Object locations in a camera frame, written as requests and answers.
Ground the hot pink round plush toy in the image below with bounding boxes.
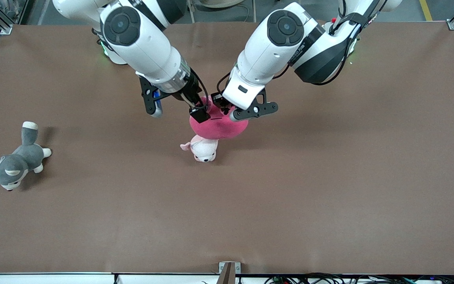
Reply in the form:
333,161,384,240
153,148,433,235
189,95,249,140

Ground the grey husky plush toy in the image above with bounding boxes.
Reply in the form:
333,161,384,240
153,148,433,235
0,121,52,192

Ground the pale pink dog plush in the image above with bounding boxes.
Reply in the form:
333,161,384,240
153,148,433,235
180,134,219,163

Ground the white round object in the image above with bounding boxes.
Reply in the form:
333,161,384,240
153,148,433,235
199,0,248,9

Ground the brown table cover sheet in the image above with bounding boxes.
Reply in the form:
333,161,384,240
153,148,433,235
0,21,454,276

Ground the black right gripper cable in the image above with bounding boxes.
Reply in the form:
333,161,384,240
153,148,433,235
190,69,212,111

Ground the metal bracket at table edge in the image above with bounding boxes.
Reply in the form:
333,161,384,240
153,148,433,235
218,261,241,284

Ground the tangled cable bundle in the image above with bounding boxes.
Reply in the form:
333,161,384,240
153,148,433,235
264,273,454,284

